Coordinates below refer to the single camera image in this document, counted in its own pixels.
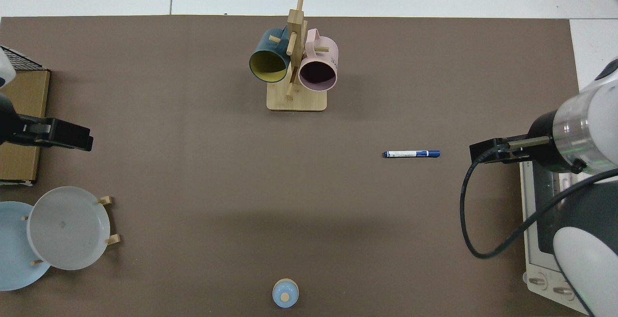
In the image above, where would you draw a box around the blue and white marker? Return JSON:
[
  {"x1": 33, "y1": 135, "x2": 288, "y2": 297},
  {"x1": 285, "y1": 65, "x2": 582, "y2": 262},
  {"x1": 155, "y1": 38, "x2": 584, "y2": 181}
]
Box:
[{"x1": 382, "y1": 150, "x2": 441, "y2": 159}]

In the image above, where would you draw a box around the pink cup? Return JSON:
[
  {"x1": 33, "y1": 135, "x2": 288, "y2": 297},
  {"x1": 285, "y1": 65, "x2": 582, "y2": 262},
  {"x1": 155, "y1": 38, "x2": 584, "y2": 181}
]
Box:
[{"x1": 298, "y1": 28, "x2": 339, "y2": 92}]

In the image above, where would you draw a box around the wire basket with wooden floor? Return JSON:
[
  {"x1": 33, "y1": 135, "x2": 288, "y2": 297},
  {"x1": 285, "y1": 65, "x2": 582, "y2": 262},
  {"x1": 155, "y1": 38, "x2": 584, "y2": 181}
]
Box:
[{"x1": 0, "y1": 44, "x2": 51, "y2": 186}]

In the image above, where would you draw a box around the light blue plate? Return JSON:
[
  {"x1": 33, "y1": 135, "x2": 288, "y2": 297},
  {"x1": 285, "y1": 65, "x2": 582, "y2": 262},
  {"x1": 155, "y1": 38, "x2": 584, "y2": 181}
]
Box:
[{"x1": 0, "y1": 201, "x2": 51, "y2": 291}]

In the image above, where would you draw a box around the pale toaster oven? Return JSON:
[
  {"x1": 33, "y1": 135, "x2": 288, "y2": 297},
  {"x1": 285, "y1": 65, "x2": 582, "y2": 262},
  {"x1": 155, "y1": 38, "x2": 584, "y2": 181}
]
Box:
[{"x1": 519, "y1": 160, "x2": 599, "y2": 316}]

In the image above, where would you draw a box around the wooden plate rack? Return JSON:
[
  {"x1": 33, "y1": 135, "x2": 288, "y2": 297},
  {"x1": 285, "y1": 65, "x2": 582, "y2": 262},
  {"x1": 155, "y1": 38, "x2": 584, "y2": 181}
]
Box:
[{"x1": 22, "y1": 195, "x2": 121, "y2": 266}]

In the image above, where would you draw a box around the small blue round thing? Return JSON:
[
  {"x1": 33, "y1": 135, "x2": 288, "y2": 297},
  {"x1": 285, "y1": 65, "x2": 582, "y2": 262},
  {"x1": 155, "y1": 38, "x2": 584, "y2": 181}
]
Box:
[{"x1": 272, "y1": 278, "x2": 299, "y2": 308}]

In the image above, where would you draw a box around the dark teal cup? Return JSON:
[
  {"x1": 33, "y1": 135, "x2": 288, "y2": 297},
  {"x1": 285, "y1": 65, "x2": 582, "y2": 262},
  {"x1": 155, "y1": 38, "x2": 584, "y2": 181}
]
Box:
[{"x1": 249, "y1": 27, "x2": 292, "y2": 84}]

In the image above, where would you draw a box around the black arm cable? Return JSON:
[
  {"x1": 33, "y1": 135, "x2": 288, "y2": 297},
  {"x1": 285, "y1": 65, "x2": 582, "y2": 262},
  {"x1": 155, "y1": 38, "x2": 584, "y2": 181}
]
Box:
[{"x1": 459, "y1": 146, "x2": 618, "y2": 260}]

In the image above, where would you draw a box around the wooden cup stand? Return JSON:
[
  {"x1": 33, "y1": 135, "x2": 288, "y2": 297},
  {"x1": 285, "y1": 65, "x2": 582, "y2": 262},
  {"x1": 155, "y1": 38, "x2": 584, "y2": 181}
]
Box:
[{"x1": 267, "y1": 0, "x2": 328, "y2": 112}]

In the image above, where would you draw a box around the grey plate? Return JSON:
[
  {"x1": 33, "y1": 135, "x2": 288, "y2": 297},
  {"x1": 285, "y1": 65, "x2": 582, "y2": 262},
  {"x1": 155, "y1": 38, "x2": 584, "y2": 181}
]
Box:
[{"x1": 27, "y1": 186, "x2": 111, "y2": 271}]

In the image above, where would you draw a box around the brown table cloth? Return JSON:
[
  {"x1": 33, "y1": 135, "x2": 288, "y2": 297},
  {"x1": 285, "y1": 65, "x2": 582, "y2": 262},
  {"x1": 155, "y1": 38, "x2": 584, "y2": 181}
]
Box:
[{"x1": 0, "y1": 15, "x2": 583, "y2": 317}]

